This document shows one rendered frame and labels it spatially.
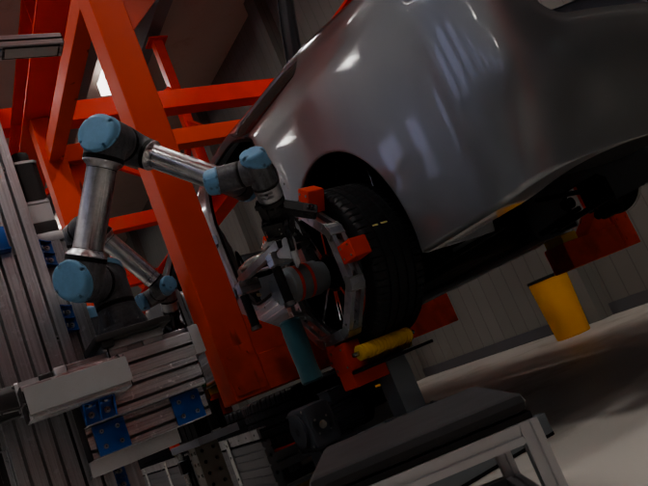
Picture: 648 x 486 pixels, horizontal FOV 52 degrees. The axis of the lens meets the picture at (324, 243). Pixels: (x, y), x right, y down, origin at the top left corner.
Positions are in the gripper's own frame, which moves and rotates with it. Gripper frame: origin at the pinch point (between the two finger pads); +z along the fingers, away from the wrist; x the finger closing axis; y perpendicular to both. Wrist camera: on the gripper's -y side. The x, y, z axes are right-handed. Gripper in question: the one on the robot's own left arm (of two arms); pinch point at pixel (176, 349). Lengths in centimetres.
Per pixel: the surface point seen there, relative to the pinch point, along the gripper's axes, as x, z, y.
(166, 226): 9, -56, -4
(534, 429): -42, -73, 211
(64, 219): 29, -24, -204
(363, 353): 28, -17, 95
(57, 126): 33, -88, -186
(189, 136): 145, -58, -220
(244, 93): 250, -76, -289
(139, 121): 16, -100, -24
